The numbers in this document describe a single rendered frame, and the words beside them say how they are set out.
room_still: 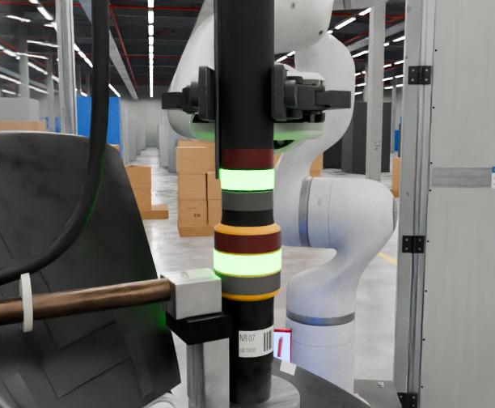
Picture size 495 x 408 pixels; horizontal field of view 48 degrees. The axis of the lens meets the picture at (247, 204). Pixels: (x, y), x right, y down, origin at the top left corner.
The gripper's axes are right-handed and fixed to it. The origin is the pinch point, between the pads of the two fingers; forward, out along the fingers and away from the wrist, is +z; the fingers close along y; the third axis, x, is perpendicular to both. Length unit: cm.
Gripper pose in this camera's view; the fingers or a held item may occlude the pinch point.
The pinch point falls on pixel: (244, 95)
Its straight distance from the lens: 35.5
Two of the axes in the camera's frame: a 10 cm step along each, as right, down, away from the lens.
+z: -1.3, 1.1, -9.9
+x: 0.0, -9.9, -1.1
